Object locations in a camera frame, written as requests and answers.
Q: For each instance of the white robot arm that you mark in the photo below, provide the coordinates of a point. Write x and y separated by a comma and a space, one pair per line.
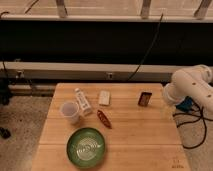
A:
190, 82

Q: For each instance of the white rectangular eraser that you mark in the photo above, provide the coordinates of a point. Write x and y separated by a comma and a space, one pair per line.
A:
104, 98

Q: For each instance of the white tube with label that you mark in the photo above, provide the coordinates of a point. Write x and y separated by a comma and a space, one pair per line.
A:
83, 102

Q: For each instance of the red chili pepper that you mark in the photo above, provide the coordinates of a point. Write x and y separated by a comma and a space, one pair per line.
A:
104, 119

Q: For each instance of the dark brown small box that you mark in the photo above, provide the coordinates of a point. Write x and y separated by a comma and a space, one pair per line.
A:
144, 98

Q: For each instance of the translucent plastic cup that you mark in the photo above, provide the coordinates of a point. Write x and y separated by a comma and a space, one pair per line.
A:
70, 111

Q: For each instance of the green ribbed plate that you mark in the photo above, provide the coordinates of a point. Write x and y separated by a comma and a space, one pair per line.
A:
86, 148

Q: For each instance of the blue box on floor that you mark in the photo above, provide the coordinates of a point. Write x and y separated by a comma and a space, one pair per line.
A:
186, 105

